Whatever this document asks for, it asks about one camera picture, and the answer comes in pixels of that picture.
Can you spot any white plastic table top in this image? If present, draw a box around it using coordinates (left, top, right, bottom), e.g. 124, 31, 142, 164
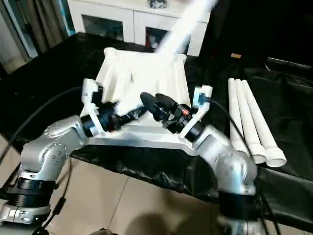
79, 47, 204, 158

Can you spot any white plastic table leg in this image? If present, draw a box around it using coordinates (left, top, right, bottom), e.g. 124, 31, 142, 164
116, 0, 221, 117
234, 78, 268, 165
227, 78, 251, 157
241, 79, 288, 168

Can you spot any black plastic mat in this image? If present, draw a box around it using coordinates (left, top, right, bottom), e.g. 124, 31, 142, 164
0, 31, 313, 226

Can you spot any white cabinet with glass doors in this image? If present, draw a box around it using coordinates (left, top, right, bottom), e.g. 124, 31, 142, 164
67, 0, 211, 57

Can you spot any grey crumpled bag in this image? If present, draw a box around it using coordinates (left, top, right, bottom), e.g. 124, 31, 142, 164
147, 0, 169, 9

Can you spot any grey curtain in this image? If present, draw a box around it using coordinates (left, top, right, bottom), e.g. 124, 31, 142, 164
23, 0, 72, 56

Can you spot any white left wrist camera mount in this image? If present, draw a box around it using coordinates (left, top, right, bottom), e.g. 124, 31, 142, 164
81, 78, 109, 135

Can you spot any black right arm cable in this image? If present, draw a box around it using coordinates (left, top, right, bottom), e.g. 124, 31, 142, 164
199, 92, 282, 235

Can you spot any black metal frame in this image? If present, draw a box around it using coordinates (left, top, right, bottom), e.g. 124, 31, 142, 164
266, 57, 313, 73

